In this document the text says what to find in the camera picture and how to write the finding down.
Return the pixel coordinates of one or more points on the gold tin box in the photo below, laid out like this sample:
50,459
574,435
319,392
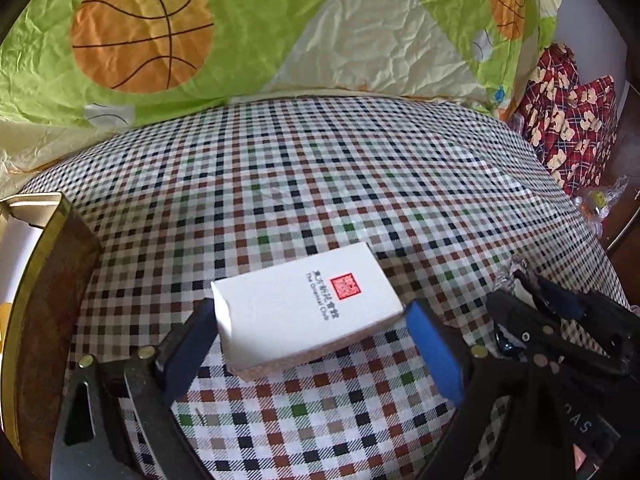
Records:
55,285

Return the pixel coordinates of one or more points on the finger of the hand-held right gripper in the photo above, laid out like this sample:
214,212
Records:
590,320
525,325

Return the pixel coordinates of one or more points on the yellow face toy brick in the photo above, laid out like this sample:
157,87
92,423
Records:
5,311

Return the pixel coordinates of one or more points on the white box with red mark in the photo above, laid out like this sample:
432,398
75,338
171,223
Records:
300,310

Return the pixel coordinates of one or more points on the red bear print cloth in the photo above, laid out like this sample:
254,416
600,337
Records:
565,120

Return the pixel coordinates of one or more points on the yellow toy in plastic bag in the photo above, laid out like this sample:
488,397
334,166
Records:
597,199

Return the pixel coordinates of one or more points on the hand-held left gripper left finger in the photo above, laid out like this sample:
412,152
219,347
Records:
182,360

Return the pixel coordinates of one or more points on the brown wooden furniture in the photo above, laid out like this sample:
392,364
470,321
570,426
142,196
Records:
627,230

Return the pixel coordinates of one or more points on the basketball print sheet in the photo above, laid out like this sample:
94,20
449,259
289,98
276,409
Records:
300,25

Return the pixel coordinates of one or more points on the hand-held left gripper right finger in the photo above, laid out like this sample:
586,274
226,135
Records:
440,355

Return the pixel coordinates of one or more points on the checked tablecloth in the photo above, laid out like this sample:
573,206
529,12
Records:
300,185

